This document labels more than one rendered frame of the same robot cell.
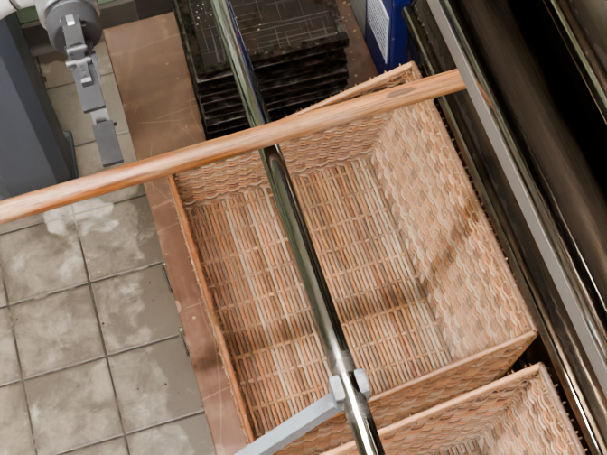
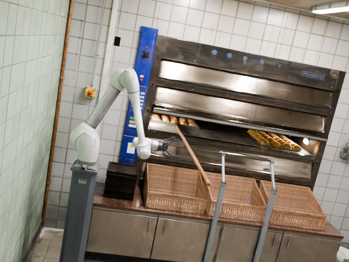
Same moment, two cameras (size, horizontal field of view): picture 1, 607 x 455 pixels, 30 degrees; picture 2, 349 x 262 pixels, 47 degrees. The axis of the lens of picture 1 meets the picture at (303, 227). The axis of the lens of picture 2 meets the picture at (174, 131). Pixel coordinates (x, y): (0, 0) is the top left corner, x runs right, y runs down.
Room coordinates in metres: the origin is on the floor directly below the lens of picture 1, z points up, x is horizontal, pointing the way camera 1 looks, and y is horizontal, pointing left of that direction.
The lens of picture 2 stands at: (0.70, 3.62, 2.06)
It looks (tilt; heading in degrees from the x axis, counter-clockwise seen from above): 12 degrees down; 274
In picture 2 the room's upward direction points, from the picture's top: 11 degrees clockwise
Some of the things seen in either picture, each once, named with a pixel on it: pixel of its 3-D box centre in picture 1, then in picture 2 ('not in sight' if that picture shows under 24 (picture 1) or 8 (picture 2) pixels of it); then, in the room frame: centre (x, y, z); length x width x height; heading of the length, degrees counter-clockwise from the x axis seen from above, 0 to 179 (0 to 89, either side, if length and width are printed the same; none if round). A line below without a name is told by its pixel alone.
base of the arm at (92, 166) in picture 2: not in sight; (86, 163); (1.54, 0.69, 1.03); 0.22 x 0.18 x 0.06; 99
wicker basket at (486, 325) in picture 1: (338, 264); (174, 187); (0.87, -0.05, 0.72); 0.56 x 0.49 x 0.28; 14
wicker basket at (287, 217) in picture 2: not in sight; (290, 204); (-0.30, -0.32, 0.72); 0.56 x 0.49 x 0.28; 13
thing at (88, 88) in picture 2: not in sight; (90, 92); (1.82, -0.07, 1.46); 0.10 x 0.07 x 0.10; 13
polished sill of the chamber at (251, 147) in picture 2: not in sight; (233, 145); (0.37, -0.47, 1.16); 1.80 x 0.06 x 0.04; 13
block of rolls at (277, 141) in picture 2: not in sight; (273, 139); (-0.10, -1.00, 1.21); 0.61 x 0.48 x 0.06; 103
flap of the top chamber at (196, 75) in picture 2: not in sight; (247, 84); (0.37, -0.44, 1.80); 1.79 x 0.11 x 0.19; 13
